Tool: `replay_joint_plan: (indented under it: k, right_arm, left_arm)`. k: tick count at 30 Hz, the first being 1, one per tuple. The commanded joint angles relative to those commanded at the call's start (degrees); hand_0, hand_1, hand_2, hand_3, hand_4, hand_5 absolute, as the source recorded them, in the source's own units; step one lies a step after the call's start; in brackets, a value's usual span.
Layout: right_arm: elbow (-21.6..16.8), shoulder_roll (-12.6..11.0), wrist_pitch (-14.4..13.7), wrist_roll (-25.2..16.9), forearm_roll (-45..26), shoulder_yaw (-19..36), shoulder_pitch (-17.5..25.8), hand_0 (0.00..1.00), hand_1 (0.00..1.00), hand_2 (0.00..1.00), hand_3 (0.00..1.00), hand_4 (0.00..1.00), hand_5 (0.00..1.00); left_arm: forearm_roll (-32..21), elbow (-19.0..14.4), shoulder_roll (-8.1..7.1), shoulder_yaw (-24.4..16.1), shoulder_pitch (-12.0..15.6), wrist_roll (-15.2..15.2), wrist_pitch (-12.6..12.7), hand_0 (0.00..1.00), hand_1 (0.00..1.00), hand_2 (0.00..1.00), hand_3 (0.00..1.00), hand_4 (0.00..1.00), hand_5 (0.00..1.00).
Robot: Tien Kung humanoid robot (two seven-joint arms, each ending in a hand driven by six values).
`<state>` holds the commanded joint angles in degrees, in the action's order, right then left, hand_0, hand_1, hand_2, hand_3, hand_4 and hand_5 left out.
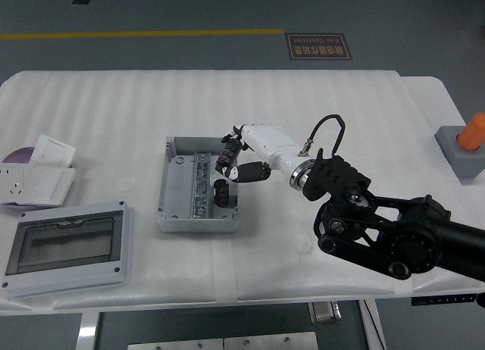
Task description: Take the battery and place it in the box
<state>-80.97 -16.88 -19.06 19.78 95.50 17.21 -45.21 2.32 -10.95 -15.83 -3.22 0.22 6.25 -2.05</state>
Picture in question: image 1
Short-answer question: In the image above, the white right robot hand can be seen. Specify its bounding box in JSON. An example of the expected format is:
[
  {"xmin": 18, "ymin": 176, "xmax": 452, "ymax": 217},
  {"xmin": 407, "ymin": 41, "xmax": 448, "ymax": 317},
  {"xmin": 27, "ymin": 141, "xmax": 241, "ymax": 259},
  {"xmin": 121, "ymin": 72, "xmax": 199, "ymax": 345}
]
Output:
[{"xmin": 214, "ymin": 123, "xmax": 306, "ymax": 184}]

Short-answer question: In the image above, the black cylindrical battery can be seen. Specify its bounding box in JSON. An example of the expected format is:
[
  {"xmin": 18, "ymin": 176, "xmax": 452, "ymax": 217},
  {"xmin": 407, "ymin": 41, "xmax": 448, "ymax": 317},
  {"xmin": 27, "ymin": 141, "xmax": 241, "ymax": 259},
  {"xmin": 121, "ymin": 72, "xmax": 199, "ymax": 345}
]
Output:
[{"xmin": 212, "ymin": 179, "xmax": 231, "ymax": 208}]

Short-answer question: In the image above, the grey open junction box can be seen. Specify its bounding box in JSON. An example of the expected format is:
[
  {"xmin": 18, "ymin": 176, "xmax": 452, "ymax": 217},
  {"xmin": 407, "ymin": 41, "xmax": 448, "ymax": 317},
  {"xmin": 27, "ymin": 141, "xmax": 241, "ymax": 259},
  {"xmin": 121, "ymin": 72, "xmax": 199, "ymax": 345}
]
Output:
[{"xmin": 155, "ymin": 136, "xmax": 243, "ymax": 234}]

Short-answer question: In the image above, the white foam mat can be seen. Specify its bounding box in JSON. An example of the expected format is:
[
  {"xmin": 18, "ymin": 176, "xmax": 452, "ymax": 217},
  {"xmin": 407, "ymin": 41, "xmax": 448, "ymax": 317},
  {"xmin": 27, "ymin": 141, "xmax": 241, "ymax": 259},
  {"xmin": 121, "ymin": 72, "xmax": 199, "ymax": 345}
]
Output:
[{"xmin": 0, "ymin": 69, "xmax": 417, "ymax": 312}]

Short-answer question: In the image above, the brown floor sign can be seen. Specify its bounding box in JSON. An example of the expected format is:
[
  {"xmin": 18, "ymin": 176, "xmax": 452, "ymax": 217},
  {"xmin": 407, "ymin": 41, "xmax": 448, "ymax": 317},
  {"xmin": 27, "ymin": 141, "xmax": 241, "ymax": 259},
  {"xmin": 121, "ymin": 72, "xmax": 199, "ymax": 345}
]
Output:
[{"xmin": 285, "ymin": 33, "xmax": 354, "ymax": 62}]

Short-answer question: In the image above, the grey block base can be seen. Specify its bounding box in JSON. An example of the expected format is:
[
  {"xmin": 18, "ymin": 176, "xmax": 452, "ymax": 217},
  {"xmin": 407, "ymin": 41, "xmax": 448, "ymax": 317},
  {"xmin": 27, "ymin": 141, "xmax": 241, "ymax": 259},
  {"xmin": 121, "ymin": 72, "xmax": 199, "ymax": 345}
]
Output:
[{"xmin": 433, "ymin": 125, "xmax": 485, "ymax": 186}]

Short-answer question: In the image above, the grey metal plate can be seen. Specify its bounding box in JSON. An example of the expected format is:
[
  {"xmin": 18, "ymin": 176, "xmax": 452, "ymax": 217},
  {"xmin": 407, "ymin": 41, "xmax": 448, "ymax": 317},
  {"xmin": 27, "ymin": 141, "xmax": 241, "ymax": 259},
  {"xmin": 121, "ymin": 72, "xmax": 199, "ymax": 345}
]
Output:
[
  {"xmin": 127, "ymin": 338, "xmax": 225, "ymax": 350},
  {"xmin": 223, "ymin": 332, "xmax": 320, "ymax": 350}
]

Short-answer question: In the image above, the orange cylinder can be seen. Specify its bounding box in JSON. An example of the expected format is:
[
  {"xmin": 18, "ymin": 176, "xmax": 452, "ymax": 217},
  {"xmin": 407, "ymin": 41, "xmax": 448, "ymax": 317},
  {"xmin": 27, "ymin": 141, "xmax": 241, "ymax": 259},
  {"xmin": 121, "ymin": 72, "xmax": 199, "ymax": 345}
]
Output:
[{"xmin": 456, "ymin": 113, "xmax": 485, "ymax": 152}]

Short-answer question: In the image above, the white table leg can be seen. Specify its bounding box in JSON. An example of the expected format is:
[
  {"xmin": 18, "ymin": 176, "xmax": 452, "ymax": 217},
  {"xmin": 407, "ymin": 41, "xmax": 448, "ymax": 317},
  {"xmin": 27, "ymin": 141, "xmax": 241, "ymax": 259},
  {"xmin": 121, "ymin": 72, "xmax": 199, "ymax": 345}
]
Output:
[
  {"xmin": 76, "ymin": 311, "xmax": 102, "ymax": 350},
  {"xmin": 358, "ymin": 298, "xmax": 388, "ymax": 350}
]

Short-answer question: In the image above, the grey cover with clear window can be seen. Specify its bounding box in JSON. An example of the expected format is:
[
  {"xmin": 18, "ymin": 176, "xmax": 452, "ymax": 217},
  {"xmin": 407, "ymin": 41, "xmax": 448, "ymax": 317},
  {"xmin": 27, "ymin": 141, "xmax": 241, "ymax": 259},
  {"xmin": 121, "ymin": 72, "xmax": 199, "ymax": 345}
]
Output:
[{"xmin": 1, "ymin": 201, "xmax": 135, "ymax": 299}]

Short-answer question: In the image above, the black table control panel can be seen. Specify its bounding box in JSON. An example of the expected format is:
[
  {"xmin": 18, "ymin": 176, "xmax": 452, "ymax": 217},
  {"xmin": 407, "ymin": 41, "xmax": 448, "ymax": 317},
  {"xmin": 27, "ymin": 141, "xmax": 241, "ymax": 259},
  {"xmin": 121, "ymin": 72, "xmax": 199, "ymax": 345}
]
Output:
[{"xmin": 411, "ymin": 293, "xmax": 477, "ymax": 307}]

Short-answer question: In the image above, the purple disc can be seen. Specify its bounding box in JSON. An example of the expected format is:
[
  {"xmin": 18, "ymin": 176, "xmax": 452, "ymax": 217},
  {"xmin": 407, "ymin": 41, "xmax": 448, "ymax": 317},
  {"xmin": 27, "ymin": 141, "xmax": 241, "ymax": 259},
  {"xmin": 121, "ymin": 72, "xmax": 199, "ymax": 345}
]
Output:
[{"xmin": 1, "ymin": 147, "xmax": 38, "ymax": 165}]

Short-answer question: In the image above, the metal mounting rail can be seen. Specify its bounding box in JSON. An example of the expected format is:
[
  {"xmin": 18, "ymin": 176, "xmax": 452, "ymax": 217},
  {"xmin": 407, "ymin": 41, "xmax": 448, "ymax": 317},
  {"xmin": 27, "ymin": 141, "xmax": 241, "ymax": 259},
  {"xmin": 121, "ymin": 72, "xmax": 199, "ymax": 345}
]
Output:
[{"xmin": 187, "ymin": 152, "xmax": 211, "ymax": 220}]

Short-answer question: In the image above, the silver metal bracket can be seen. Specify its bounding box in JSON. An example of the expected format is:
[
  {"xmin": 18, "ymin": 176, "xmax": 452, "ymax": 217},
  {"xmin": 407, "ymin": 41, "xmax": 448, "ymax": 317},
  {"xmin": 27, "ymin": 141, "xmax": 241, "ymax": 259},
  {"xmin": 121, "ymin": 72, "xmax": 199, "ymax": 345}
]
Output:
[{"xmin": 308, "ymin": 301, "xmax": 343, "ymax": 325}]

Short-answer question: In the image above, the white wall switch panel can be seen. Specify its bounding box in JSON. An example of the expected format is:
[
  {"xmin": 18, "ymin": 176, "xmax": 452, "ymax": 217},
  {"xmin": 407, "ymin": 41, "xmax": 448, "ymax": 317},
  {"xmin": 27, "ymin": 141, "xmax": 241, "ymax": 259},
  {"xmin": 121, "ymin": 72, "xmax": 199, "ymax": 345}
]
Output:
[
  {"xmin": 29, "ymin": 134, "xmax": 77, "ymax": 168},
  {"xmin": 14, "ymin": 167, "xmax": 77, "ymax": 208}
]

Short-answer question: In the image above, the white wall socket panel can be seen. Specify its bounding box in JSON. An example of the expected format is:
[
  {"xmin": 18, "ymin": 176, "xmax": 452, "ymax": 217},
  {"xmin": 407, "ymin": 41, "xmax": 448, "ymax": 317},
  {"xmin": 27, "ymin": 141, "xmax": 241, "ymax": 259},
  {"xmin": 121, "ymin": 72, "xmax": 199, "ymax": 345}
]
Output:
[{"xmin": 0, "ymin": 164, "xmax": 36, "ymax": 205}]

